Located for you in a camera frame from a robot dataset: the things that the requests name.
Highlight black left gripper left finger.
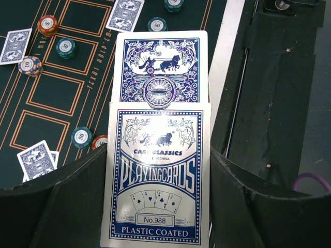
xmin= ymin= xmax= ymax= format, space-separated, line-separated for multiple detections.
xmin=1 ymin=145 xmax=107 ymax=247

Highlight green fifty chips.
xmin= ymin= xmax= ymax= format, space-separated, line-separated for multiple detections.
xmin=56 ymin=38 xmax=77 ymax=59

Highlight green fifty chips seat three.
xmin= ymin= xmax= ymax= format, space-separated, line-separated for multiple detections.
xmin=163 ymin=0 xmax=184 ymax=13

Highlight blue card seat three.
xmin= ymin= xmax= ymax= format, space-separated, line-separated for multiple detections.
xmin=106 ymin=0 xmax=145 ymax=32

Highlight green chip stack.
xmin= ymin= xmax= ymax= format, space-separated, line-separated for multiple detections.
xmin=147 ymin=17 xmax=168 ymax=32

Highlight blue playing card box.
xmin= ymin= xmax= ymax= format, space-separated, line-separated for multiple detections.
xmin=100 ymin=102 xmax=211 ymax=247

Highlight green fifty chips seat four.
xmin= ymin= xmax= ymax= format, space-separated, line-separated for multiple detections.
xmin=71 ymin=127 xmax=93 ymax=149

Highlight blue card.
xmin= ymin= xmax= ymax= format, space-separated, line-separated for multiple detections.
xmin=1 ymin=28 xmax=32 ymax=65

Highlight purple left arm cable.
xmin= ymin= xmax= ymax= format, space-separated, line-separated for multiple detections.
xmin=293 ymin=172 xmax=331 ymax=193

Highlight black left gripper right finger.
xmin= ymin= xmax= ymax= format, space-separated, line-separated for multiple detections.
xmin=210 ymin=149 xmax=330 ymax=247

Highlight blue backed card deck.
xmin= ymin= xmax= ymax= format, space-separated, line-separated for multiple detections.
xmin=111 ymin=30 xmax=209 ymax=110

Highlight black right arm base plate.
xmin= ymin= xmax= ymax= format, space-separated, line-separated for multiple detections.
xmin=264 ymin=0 xmax=320 ymax=13

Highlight blue ten chips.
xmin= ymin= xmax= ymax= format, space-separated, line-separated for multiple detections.
xmin=18 ymin=56 xmax=43 ymax=77

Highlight blue card seat five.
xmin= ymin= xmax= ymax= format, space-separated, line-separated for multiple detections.
xmin=22 ymin=151 xmax=59 ymax=182
xmin=17 ymin=140 xmax=56 ymax=181

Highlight dark green poker mat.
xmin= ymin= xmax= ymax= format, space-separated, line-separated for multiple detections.
xmin=0 ymin=0 xmax=228 ymax=189

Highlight spread red five chips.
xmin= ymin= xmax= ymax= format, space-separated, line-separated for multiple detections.
xmin=92 ymin=134 xmax=108 ymax=150

